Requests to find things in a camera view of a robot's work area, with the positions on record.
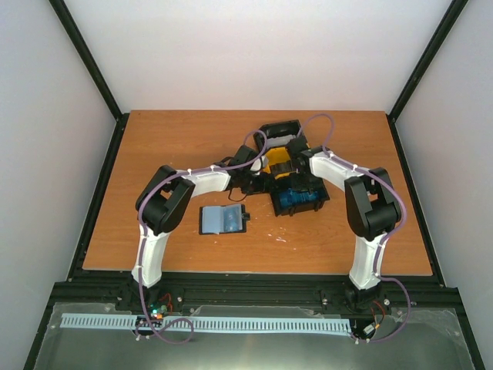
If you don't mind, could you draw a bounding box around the right black frame post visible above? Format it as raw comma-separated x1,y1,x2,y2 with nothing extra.
387,0,470,120

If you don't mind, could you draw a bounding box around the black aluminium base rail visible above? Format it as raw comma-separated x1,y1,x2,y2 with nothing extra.
49,272,464,316

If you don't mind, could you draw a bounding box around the purple cable loop bottom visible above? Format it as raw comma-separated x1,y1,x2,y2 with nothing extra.
134,315,196,345

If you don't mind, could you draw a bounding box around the left black frame post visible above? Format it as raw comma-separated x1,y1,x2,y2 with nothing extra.
48,0,130,120

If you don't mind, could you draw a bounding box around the green led circuit board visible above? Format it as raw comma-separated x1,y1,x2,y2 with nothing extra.
149,301,173,319

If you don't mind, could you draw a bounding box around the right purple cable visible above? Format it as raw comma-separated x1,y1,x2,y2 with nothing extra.
294,113,412,342

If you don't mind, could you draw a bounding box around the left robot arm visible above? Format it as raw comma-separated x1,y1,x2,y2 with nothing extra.
132,145,266,311

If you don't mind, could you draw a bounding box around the black bin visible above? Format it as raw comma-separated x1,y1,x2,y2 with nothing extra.
253,119,301,150
270,174,330,217

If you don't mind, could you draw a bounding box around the blue cards stack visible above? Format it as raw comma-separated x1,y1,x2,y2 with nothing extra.
279,189,319,207

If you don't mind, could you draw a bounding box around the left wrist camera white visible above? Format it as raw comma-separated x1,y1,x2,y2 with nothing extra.
250,156,269,173

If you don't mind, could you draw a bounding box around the white cards stack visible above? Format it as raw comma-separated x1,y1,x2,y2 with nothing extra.
267,135,296,148

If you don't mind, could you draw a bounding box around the blue VIP card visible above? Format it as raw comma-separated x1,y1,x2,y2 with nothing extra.
223,206,241,232

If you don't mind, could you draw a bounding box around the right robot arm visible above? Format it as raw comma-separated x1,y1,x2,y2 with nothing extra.
287,137,407,309

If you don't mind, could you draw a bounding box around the black frame post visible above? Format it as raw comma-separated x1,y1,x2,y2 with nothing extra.
48,0,130,120
387,0,470,120

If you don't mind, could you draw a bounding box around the light blue cable duct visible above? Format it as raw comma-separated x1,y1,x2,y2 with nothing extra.
59,313,351,336

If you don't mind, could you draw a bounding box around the yellow bin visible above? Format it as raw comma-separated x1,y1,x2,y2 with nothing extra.
263,146,292,180

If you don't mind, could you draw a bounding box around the black leather card holder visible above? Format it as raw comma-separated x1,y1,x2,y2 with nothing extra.
199,203,250,235

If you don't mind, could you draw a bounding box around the black cards stack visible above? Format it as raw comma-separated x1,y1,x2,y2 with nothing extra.
270,161,295,177

